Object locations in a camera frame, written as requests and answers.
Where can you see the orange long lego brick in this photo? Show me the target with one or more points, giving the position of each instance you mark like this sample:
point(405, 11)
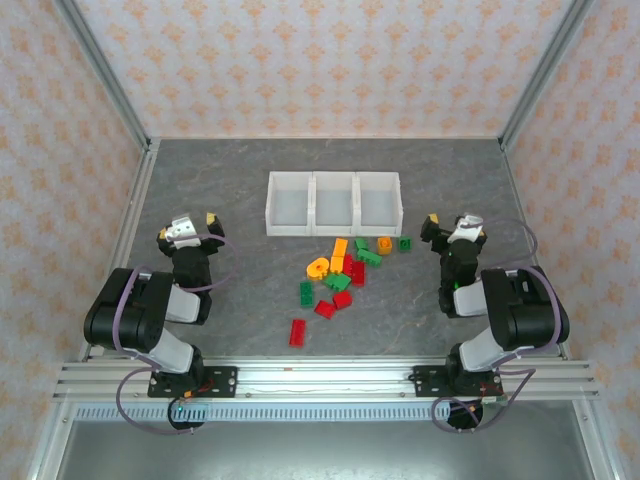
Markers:
point(340, 246)

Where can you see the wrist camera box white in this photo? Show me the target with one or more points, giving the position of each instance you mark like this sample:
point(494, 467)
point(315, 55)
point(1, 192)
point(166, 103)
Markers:
point(182, 229)
point(467, 229)

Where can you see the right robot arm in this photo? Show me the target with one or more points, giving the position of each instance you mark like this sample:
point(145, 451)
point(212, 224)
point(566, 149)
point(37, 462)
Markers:
point(525, 310)

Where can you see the small green square lego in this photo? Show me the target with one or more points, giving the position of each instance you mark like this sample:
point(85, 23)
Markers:
point(404, 244)

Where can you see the silver aluminium frame post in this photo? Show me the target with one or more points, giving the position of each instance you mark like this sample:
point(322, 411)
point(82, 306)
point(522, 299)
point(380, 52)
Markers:
point(545, 70)
point(105, 70)

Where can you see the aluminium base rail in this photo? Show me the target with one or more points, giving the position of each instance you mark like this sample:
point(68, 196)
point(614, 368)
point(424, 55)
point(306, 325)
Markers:
point(320, 380)

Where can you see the silver table side rail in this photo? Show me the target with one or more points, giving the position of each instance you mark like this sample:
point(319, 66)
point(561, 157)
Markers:
point(129, 240)
point(521, 200)

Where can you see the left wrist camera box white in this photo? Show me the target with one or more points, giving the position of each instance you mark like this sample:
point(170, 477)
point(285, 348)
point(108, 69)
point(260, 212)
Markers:
point(182, 229)

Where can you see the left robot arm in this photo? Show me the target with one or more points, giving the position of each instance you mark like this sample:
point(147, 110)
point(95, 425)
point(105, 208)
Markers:
point(125, 310)

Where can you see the orange square lego brick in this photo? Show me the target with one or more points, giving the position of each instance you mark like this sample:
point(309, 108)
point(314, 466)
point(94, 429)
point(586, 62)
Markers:
point(384, 245)

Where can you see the green long lego brick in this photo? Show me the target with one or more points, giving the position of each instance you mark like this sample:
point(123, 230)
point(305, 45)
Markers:
point(306, 293)
point(369, 257)

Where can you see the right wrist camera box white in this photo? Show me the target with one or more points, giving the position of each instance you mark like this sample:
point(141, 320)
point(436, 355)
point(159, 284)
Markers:
point(467, 229)

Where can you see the yellow round lego piece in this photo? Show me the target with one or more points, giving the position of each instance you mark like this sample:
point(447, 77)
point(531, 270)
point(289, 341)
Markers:
point(317, 270)

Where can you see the yellow lego brick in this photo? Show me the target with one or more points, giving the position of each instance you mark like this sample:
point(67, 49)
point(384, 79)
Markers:
point(336, 263)

